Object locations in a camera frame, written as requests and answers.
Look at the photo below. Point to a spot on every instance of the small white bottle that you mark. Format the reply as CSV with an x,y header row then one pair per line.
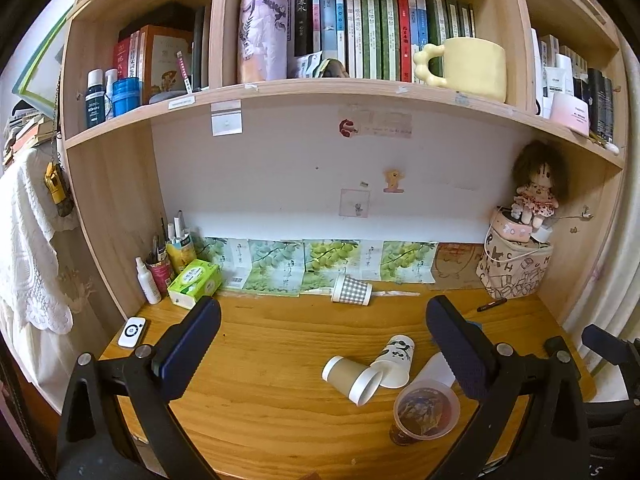
x,y
110,92

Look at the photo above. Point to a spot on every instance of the white lace cloth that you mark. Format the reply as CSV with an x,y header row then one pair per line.
x,y
30,240

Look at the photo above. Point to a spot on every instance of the red wall sticker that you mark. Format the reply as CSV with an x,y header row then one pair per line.
x,y
347,127

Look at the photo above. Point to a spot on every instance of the white spray bottle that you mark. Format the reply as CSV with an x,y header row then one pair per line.
x,y
148,285

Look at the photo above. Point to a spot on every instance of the row of cosmetic boxes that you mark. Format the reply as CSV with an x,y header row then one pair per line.
x,y
575,72

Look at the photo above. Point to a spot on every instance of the floral purple cylinder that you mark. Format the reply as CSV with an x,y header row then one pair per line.
x,y
262,30

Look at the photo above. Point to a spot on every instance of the yellow mug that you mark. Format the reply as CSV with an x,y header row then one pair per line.
x,y
475,67

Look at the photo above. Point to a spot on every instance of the red books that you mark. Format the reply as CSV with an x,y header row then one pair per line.
x,y
125,57

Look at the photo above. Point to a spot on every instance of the green framed board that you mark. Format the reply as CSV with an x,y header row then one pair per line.
x,y
37,70

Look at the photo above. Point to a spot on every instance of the dark upright books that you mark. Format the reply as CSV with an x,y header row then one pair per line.
x,y
200,47

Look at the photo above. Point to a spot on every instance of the yellow bear wall sticker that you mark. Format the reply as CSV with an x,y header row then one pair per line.
x,y
393,181

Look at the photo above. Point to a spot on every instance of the brown-haired doll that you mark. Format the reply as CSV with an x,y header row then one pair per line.
x,y
540,185

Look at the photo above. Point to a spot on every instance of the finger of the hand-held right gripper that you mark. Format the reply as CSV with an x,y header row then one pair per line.
x,y
607,347

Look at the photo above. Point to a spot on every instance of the row of books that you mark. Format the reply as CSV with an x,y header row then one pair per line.
x,y
380,30

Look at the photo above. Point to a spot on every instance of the stack of old books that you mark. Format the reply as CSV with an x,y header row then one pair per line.
x,y
27,135

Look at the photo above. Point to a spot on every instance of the black pen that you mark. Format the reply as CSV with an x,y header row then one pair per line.
x,y
492,304

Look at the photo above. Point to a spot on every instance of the tan paper cup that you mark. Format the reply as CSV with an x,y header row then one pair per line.
x,y
347,377

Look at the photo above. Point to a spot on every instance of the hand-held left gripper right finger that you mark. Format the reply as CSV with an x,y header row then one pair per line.
x,y
455,345

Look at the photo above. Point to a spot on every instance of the pink can pen holder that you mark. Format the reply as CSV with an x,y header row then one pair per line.
x,y
161,275

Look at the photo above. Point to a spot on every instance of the pink cosmetic jar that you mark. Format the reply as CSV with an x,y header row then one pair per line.
x,y
570,112

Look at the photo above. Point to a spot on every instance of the white round device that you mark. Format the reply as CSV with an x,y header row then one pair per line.
x,y
132,332

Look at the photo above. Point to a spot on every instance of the clear plastic cup dark print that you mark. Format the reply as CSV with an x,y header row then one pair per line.
x,y
425,412

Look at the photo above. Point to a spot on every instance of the pink round box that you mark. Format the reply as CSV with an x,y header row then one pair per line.
x,y
510,227

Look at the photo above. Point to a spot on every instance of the orange book box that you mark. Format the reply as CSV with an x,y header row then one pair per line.
x,y
165,62

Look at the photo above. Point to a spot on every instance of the panda print paper cup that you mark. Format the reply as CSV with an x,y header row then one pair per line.
x,y
395,362

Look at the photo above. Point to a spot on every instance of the yellow-green pen holder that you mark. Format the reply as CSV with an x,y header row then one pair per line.
x,y
180,255

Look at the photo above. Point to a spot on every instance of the white wall label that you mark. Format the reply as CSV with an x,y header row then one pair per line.
x,y
226,119

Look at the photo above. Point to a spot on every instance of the printed beige storage bag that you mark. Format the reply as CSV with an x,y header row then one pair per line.
x,y
515,270

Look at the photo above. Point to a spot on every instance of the square clear wall sticker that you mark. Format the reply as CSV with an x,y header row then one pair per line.
x,y
355,202

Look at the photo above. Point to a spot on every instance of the white paper card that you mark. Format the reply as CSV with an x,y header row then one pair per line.
x,y
432,372

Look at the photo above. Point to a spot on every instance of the brown drawn cardboard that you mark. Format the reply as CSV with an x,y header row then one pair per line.
x,y
457,265

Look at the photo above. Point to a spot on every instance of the wooden bookshelf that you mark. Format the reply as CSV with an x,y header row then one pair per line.
x,y
115,200

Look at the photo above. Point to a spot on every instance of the blue jar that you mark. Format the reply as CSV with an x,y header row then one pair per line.
x,y
125,97

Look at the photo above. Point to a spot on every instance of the checked paper cup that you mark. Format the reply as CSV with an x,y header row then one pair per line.
x,y
351,290

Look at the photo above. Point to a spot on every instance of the green tissue pack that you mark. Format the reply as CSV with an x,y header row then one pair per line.
x,y
195,282

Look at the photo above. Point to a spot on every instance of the dark teal bottle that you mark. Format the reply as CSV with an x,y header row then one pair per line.
x,y
95,105

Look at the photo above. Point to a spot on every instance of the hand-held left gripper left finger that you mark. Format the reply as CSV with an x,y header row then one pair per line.
x,y
192,340

